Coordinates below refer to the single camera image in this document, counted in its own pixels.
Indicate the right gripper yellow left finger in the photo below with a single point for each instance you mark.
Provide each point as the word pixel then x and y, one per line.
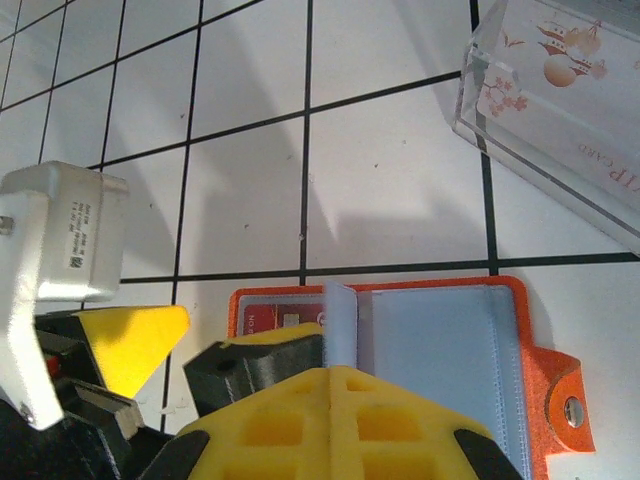
pixel 270 440

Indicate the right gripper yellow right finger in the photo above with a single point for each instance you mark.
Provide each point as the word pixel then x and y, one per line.
pixel 390 440

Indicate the orange card holder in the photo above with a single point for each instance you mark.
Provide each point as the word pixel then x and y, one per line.
pixel 530 325

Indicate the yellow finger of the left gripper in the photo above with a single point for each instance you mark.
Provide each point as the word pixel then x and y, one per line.
pixel 135 345
pixel 260 360

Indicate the white VIP card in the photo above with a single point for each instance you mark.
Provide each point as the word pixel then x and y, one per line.
pixel 575 100

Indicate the red chip card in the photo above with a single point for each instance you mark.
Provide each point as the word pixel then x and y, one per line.
pixel 270 320

